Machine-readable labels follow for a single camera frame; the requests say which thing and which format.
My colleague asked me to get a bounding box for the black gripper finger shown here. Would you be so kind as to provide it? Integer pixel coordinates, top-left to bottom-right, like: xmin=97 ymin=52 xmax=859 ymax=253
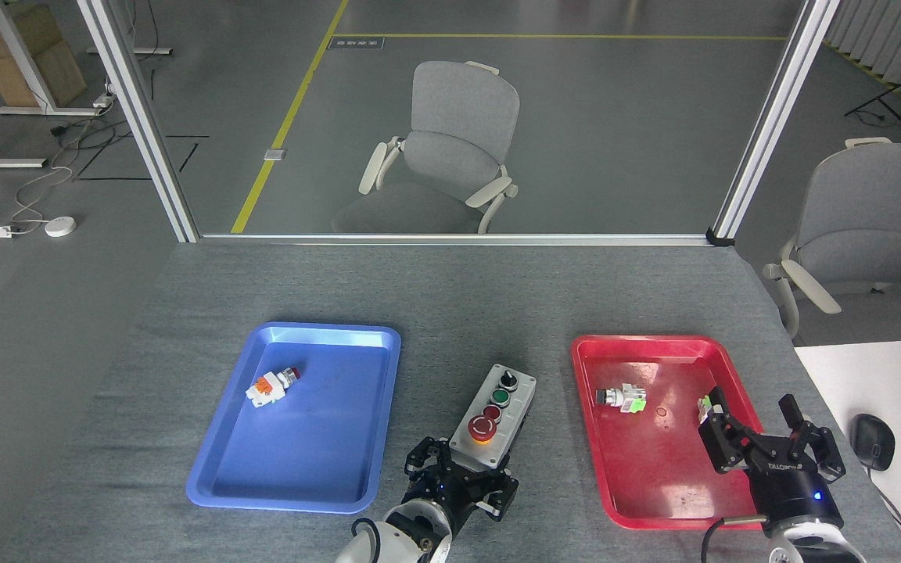
xmin=405 ymin=436 xmax=453 ymax=481
xmin=779 ymin=395 xmax=847 ymax=482
xmin=698 ymin=387 xmax=766 ymax=475
xmin=472 ymin=468 xmax=521 ymax=523

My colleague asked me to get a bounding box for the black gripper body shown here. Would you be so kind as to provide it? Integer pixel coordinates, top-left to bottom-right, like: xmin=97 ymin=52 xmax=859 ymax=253
xmin=748 ymin=461 xmax=845 ymax=537
xmin=411 ymin=463 xmax=492 ymax=534

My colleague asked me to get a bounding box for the white four-button control box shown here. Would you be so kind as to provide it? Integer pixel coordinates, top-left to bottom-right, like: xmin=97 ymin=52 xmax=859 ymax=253
xmin=448 ymin=363 xmax=537 ymax=471

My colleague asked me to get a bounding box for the cardboard box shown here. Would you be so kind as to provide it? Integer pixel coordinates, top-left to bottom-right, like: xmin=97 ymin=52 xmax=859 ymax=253
xmin=0 ymin=4 xmax=88 ymax=109

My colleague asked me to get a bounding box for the black computer mouse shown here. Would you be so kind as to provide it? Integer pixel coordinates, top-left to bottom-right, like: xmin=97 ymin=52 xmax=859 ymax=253
xmin=849 ymin=413 xmax=896 ymax=472

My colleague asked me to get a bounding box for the red plastic tray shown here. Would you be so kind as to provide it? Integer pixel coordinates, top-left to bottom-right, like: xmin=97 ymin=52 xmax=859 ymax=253
xmin=571 ymin=335 xmax=784 ymax=531

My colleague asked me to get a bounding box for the white side table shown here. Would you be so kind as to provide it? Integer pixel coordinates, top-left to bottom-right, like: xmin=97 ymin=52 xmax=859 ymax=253
xmin=795 ymin=338 xmax=901 ymax=563

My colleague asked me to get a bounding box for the blue plastic tray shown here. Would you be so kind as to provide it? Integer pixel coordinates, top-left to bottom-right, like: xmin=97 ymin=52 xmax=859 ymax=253
xmin=186 ymin=321 xmax=402 ymax=515

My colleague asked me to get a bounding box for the grey felt table cover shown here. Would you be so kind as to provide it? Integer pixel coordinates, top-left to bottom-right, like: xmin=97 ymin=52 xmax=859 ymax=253
xmin=0 ymin=242 xmax=901 ymax=563

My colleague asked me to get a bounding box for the grey office chair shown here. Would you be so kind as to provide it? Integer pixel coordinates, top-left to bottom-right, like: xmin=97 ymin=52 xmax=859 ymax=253
xmin=762 ymin=138 xmax=901 ymax=339
xmin=332 ymin=61 xmax=519 ymax=235

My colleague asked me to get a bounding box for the white pleated curtain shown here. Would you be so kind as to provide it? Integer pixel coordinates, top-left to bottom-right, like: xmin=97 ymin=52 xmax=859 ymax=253
xmin=824 ymin=0 xmax=901 ymax=130

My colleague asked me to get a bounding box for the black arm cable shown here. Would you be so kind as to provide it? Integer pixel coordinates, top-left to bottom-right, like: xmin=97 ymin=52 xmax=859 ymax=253
xmin=702 ymin=512 xmax=769 ymax=563

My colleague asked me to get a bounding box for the black selector switch green block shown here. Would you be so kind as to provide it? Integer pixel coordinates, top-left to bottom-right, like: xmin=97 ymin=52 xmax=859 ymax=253
xmin=596 ymin=384 xmax=648 ymax=414

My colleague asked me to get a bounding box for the red push button switch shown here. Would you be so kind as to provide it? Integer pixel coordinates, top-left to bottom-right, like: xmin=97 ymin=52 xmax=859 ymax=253
xmin=246 ymin=366 xmax=301 ymax=411

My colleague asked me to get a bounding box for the silver aluminium rail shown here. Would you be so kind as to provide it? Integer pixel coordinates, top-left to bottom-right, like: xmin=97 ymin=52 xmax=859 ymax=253
xmin=199 ymin=232 xmax=714 ymax=247

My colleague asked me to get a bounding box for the silver aluminium post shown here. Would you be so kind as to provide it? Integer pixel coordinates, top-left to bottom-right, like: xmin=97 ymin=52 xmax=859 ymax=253
xmin=710 ymin=0 xmax=842 ymax=248
xmin=77 ymin=0 xmax=201 ymax=243

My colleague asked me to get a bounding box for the black floor cable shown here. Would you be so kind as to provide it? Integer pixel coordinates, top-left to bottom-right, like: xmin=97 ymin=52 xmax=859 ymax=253
xmin=48 ymin=116 xmax=120 ymax=154

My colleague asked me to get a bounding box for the white floor cable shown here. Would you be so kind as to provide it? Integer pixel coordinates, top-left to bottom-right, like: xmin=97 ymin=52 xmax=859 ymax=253
xmin=11 ymin=163 xmax=74 ymax=232

